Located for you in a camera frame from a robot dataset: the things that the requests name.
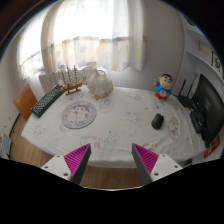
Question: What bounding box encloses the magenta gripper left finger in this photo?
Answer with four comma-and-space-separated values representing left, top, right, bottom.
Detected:
42, 144, 91, 185

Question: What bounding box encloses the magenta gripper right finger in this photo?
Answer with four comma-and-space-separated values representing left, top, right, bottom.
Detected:
132, 143, 182, 185

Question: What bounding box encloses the black computer mouse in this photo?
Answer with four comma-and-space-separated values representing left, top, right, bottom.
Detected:
151, 113, 164, 130

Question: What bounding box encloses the round patterned mouse pad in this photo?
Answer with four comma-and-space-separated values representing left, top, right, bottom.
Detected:
61, 101, 97, 129

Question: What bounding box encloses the black computer monitor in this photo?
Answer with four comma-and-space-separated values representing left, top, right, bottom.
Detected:
190, 74, 224, 147

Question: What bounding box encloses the white patterned tablecloth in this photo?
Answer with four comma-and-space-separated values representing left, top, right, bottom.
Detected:
22, 87, 206, 168

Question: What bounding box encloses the black wifi router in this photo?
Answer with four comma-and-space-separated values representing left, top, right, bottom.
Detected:
177, 82, 194, 109

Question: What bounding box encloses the black keyboard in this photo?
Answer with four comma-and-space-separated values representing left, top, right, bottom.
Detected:
31, 85, 63, 118

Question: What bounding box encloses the wooden model sailing ship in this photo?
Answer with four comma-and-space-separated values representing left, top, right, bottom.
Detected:
60, 67, 86, 95

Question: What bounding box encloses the orange wooden chair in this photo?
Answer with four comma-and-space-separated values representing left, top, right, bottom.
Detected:
13, 84, 37, 120

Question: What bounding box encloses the cartoon boy figurine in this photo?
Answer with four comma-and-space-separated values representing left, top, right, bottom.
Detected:
154, 73, 173, 100

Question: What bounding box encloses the large conch shell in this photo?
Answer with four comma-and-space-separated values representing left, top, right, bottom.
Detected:
87, 69, 113, 99

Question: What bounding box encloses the white radiator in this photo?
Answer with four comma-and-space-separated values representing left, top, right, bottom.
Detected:
39, 65, 93, 93

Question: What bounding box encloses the white sheer curtain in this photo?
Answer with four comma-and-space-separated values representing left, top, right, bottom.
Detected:
17, 0, 147, 80

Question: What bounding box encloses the white wall shelf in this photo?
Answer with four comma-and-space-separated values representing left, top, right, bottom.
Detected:
182, 26, 224, 81

